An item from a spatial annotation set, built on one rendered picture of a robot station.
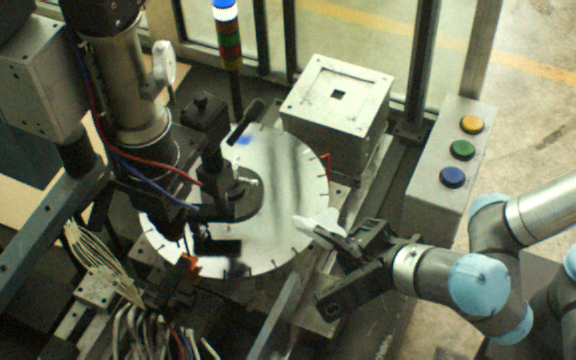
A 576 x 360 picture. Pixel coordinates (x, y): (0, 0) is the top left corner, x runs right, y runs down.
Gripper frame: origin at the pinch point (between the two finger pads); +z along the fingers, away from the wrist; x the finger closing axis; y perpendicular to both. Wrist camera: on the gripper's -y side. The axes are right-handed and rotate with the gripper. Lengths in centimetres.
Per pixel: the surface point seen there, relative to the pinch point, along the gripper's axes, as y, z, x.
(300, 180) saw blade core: 10.1, 8.3, 6.5
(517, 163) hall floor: 117, 56, -77
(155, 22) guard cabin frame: 30, 67, 33
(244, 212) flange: -1.4, 9.8, 8.7
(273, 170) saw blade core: 8.8, 12.5, 9.4
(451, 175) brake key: 30.8, -4.6, -7.6
